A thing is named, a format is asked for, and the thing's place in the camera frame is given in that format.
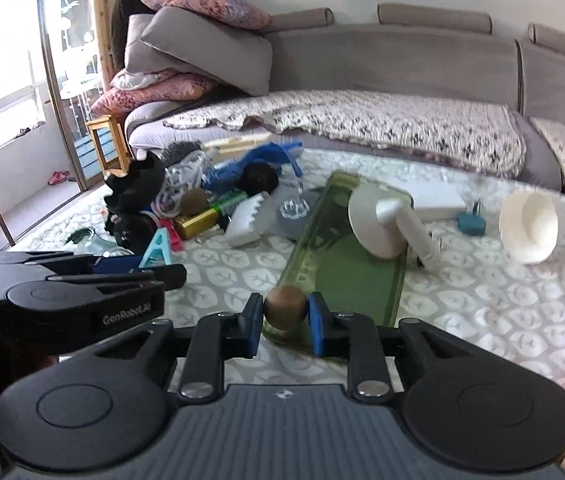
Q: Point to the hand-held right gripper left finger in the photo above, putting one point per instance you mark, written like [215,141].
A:
[253,325]

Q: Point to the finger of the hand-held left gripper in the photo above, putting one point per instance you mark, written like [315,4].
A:
[162,277]
[112,263]

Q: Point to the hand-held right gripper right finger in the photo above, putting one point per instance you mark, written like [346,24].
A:
[318,325]

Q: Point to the brown round ball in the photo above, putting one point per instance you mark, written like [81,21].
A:
[286,307]
[193,201]

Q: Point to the light blue clothespin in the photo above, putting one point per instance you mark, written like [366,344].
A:
[160,252]

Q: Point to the black round brush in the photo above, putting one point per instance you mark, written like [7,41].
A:
[127,230]

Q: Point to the red clip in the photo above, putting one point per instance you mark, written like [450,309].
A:
[175,240]

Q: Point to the black scalloped cup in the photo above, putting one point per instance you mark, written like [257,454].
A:
[135,180]

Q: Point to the green battery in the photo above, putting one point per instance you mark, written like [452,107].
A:
[225,202]

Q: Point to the red slippers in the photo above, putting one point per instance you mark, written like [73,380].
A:
[60,177]

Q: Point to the white toothed clip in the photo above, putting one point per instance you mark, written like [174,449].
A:
[247,222]

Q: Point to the white plastic funnel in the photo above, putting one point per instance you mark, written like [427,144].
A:
[372,220]

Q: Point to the clear crown-shaped piece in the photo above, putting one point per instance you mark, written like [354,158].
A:
[295,208]

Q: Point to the black round ball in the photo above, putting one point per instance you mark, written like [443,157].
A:
[260,178]

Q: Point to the wooden stool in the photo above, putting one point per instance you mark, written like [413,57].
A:
[100,125]

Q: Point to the blue brush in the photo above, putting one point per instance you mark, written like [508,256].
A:
[267,155]

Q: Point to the dark pink floral pillow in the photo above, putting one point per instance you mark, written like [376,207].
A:
[117,100]

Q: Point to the white flat box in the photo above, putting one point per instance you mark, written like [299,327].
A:
[437,200]

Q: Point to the teal plastic plug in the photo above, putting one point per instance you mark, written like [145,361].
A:
[472,224]

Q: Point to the pale grey pillow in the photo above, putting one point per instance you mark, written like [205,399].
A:
[137,79]

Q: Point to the large patterned quilted sofa cover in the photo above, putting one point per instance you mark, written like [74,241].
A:
[362,115]

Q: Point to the small grey cushion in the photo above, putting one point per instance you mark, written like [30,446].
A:
[137,45]

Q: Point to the glass sliding door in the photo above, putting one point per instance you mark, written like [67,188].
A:
[7,60]

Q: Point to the large grey cushion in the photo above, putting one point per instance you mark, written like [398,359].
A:
[212,50]

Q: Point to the white cup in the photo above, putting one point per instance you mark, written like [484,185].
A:
[537,240]

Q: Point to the wooden pole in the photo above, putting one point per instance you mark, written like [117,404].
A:
[102,20]

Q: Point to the grey fabric sofa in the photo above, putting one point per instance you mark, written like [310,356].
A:
[387,60]

